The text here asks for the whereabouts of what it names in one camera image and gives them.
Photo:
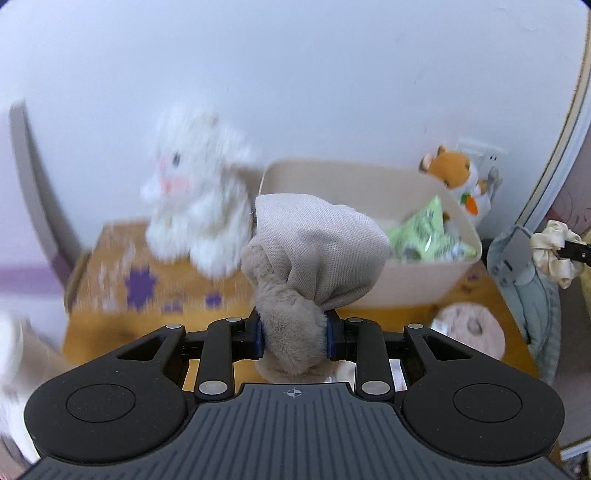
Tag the green snack packet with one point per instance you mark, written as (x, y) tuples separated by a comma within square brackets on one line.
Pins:
[(427, 233)]

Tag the cream satin scrunchie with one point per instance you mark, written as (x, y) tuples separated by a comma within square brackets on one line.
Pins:
[(554, 251)]

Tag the yellow purple printed desktop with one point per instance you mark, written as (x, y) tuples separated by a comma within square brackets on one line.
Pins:
[(115, 332)]

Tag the blurred white beige object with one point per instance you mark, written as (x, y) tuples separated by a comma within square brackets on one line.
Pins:
[(23, 369)]

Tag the pale green padded bag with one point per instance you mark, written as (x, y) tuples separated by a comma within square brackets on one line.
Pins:
[(526, 295)]

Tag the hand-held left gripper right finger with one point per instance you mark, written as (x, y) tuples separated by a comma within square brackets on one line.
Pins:
[(329, 339)]

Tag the beige plastic storage bin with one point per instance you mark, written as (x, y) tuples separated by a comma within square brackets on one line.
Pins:
[(415, 286)]

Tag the white wall socket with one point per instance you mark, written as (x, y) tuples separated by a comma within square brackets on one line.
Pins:
[(485, 154)]

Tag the cream gold edged frame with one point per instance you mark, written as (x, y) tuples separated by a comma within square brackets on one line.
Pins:
[(558, 152)]

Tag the round pink fluffy pad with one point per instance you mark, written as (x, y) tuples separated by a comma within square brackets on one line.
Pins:
[(471, 327)]

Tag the orange white hamster plush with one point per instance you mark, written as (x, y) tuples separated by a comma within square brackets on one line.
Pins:
[(455, 173)]

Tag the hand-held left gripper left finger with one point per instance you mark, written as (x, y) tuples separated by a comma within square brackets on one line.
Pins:
[(259, 341)]

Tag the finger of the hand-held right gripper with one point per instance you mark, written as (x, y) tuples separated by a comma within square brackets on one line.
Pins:
[(577, 251)]

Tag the beige plush toy grey cloth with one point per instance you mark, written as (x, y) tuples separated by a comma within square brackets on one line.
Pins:
[(314, 249)]

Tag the white fluffy plush bunny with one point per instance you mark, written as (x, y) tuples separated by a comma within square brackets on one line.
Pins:
[(194, 194)]

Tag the beige upright board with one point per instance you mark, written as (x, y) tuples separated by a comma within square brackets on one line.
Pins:
[(41, 184)]

